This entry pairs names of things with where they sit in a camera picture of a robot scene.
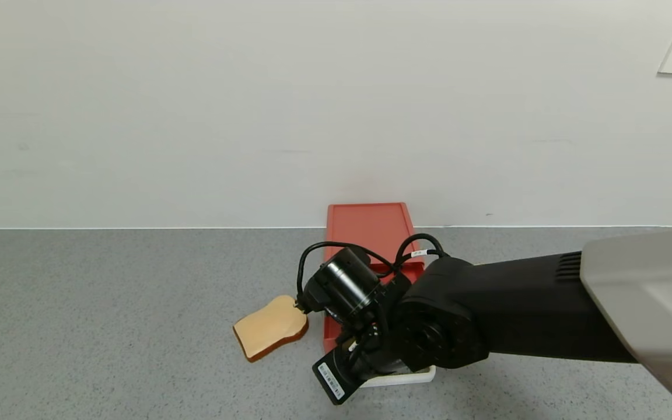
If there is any red drawer with white handle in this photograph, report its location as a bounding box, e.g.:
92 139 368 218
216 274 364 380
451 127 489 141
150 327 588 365
323 274 437 389

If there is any toy toast slice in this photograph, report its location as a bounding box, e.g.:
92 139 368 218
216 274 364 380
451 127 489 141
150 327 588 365
233 295 310 363

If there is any black cable with plug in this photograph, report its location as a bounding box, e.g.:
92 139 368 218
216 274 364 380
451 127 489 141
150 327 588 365
296 241 398 313

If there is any black cable with white tag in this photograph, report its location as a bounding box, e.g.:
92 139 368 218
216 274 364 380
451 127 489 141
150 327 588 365
393 233 448 275

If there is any black labelled wrist camera box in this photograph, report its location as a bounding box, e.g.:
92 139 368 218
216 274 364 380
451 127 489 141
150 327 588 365
311 349 367 406

